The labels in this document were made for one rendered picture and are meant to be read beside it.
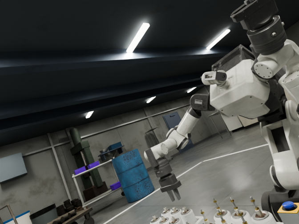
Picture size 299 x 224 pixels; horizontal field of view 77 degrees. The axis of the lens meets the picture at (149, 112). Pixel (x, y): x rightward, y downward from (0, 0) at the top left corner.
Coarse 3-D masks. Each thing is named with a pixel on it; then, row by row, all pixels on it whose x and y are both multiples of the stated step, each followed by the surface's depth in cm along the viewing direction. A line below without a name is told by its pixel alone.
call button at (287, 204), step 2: (284, 202) 74; (286, 202) 74; (288, 202) 73; (290, 202) 72; (292, 202) 72; (282, 204) 74; (284, 204) 73; (286, 204) 72; (288, 204) 72; (290, 204) 71; (292, 204) 71; (294, 204) 71; (284, 206) 72; (286, 206) 71; (288, 206) 71; (290, 206) 71; (292, 206) 71; (286, 208) 72; (288, 208) 71; (290, 208) 71
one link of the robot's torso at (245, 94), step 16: (240, 48) 95; (224, 64) 101; (240, 64) 90; (240, 80) 86; (256, 80) 83; (272, 80) 96; (224, 96) 93; (240, 96) 87; (256, 96) 85; (272, 96) 90; (224, 112) 100; (240, 112) 97; (256, 112) 97
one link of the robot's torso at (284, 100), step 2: (280, 98) 108; (282, 98) 108; (284, 98) 109; (280, 100) 107; (282, 100) 107; (284, 100) 105; (286, 100) 106; (282, 102) 105; (284, 102) 104; (282, 104) 104; (284, 104) 103; (282, 106) 104; (284, 106) 103; (284, 108) 103; (284, 110) 103; (284, 112) 103; (282, 114) 103; (284, 114) 103; (282, 116) 104; (284, 116) 103; (286, 116) 103; (268, 122) 111
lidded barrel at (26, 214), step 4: (24, 212) 405; (28, 212) 416; (16, 216) 391; (20, 216) 396; (24, 216) 402; (28, 216) 411; (8, 220) 383; (12, 220) 386; (20, 220) 393; (24, 220) 399; (28, 220) 407
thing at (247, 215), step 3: (246, 213) 94; (231, 216) 98; (243, 216) 93; (246, 216) 93; (249, 216) 93; (231, 219) 96; (234, 219) 94; (237, 219) 93; (240, 219) 92; (246, 219) 92; (249, 219) 92; (234, 222) 94; (237, 222) 93; (240, 222) 92; (249, 222) 92
